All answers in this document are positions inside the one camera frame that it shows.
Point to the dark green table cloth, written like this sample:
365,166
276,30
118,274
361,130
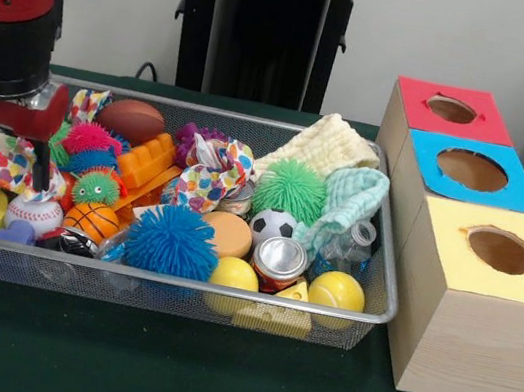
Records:
160,371

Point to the green spiky ball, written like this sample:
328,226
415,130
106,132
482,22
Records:
291,188

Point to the small orange basketball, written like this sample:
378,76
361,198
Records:
92,222

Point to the blue spiky ball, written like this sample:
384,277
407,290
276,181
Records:
172,243

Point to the orange plastic block toy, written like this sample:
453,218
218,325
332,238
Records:
146,160

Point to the wooden box with three holes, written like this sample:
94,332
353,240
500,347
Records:
469,344

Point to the small white baseball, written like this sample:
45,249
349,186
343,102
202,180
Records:
35,214

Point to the rainbow spiky caterpillar toy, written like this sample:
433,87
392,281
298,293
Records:
96,187

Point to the cream knitted cloth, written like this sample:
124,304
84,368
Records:
328,139

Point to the silver mesh bin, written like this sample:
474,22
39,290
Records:
173,294

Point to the mint knitted cloth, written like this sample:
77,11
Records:
353,197

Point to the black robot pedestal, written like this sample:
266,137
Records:
266,29

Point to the small brown football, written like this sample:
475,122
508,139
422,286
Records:
130,119

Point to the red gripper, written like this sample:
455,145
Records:
12,114

